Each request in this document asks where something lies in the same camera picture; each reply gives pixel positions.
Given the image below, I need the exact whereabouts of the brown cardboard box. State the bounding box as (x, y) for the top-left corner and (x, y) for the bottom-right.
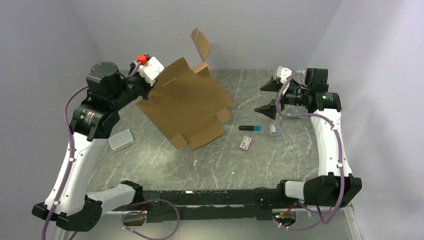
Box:
(136, 28), (235, 150)

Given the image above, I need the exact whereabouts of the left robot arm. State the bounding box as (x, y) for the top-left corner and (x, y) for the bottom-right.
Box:
(31, 57), (164, 232)

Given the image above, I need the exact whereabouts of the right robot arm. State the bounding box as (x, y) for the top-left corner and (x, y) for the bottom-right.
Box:
(255, 66), (362, 208)

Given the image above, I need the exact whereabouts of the clear box of paper clips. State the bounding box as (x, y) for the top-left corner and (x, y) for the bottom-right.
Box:
(267, 124), (281, 138)

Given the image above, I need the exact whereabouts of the red white staples box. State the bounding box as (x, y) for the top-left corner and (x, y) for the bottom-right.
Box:
(239, 136), (252, 151)

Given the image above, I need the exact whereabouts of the white plastic box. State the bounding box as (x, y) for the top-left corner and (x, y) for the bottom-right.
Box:
(108, 129), (134, 151)

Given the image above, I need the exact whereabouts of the black blue highlighter marker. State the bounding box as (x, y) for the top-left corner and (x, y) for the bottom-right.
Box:
(238, 125), (262, 132)

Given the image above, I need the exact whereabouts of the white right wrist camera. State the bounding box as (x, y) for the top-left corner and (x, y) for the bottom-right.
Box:
(272, 66), (305, 85)

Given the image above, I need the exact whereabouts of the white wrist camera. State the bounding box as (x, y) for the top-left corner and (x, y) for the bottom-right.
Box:
(272, 66), (305, 85)
(135, 54), (165, 87)

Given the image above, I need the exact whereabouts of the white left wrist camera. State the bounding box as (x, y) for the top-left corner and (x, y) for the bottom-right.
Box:
(135, 54), (165, 87)

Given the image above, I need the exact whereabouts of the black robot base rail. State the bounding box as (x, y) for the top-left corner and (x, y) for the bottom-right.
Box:
(120, 187), (299, 228)

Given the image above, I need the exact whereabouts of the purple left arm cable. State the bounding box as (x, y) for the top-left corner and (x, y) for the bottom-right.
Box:
(41, 61), (181, 240)

